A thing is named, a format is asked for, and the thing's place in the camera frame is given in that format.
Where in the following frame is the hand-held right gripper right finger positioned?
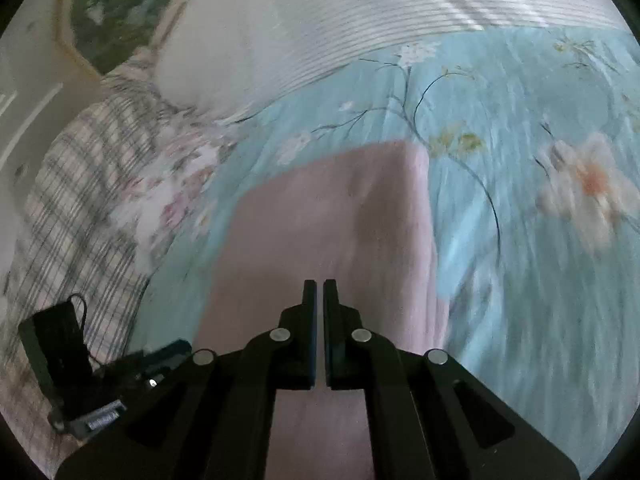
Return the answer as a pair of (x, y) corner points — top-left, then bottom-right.
(322, 279), (581, 480)

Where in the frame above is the pink sweater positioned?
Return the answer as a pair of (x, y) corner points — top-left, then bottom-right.
(197, 140), (451, 480)

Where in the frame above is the plaid cloth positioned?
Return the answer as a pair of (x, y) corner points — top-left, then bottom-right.
(0, 57), (171, 476)

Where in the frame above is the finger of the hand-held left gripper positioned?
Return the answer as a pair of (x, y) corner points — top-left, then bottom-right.
(120, 338), (194, 376)

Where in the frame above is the framed landscape picture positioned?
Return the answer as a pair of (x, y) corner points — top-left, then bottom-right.
(57, 0), (216, 78)

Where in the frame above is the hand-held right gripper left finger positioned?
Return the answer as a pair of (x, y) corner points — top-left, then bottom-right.
(54, 280), (319, 480)

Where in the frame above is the teal floral quilt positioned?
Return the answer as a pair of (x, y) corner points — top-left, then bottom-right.
(132, 25), (640, 480)

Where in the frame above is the white pink floral cloth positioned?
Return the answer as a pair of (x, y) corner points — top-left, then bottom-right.
(107, 107), (243, 271)

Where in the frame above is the white ribbed pillow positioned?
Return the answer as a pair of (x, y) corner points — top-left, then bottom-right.
(155, 0), (626, 117)

